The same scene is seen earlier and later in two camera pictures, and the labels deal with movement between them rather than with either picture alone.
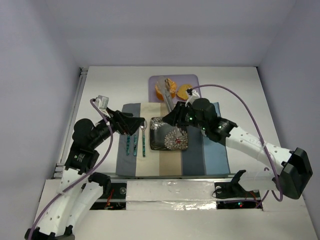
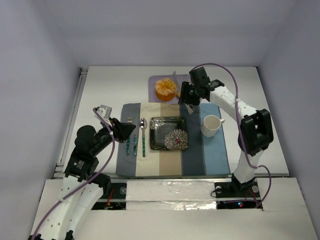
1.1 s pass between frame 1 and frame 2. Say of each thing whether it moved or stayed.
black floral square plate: stayed
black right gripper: moved
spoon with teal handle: stayed
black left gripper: moved
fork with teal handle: stayed
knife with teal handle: stayed
